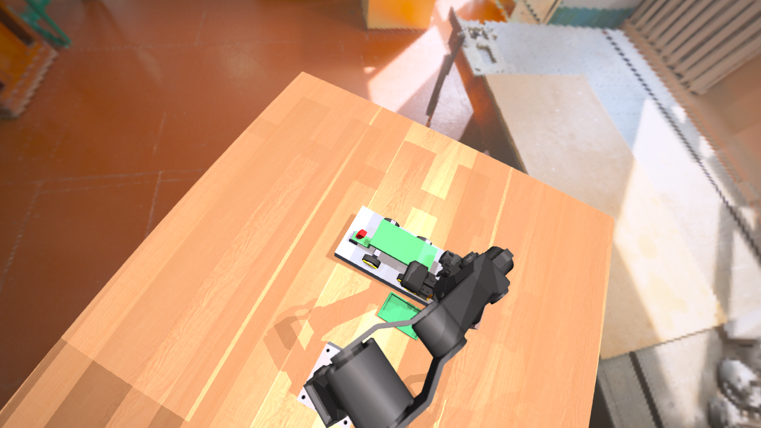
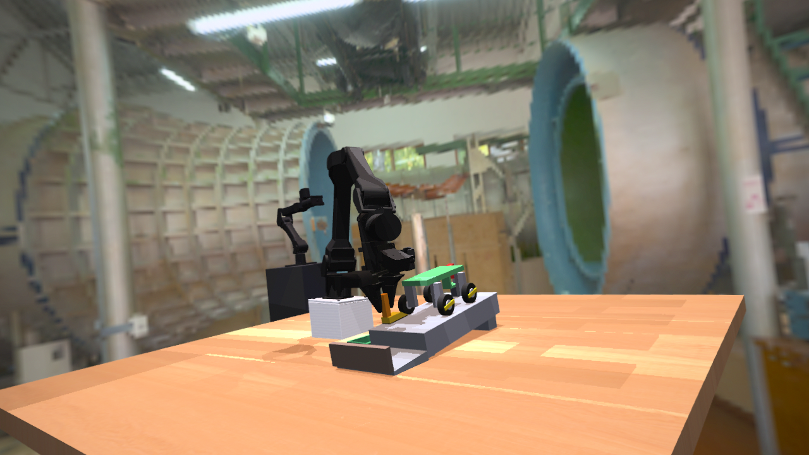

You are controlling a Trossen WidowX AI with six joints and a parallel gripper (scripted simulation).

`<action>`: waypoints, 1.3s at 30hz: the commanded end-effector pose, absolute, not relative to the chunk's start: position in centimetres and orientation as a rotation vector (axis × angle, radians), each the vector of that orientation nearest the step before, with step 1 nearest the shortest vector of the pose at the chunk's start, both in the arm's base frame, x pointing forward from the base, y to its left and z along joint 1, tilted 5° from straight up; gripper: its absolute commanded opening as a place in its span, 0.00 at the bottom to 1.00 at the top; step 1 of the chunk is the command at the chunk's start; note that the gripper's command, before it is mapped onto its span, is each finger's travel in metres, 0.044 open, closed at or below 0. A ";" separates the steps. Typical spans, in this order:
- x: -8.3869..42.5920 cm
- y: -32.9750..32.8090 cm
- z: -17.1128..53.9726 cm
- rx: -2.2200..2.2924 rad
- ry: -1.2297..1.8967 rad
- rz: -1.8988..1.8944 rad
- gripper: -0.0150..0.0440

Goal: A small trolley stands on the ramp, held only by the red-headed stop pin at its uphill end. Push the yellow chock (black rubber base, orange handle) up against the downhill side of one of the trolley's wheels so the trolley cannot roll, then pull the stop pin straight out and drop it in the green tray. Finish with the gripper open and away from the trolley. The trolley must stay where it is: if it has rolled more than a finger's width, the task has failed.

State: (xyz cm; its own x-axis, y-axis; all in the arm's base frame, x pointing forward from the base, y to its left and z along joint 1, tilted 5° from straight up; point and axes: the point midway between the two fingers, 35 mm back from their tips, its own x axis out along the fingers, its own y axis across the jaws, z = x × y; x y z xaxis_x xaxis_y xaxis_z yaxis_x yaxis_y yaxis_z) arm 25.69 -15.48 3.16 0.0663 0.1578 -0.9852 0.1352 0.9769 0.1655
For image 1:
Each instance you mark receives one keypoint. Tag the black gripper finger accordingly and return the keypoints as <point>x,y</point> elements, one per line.
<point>429,274</point>

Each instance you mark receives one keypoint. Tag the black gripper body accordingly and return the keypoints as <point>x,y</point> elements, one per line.
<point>415,280</point>

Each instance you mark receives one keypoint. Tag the grey ramp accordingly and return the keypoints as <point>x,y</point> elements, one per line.
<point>352,253</point>

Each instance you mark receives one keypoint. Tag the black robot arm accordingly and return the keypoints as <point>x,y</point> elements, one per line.
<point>362,384</point>

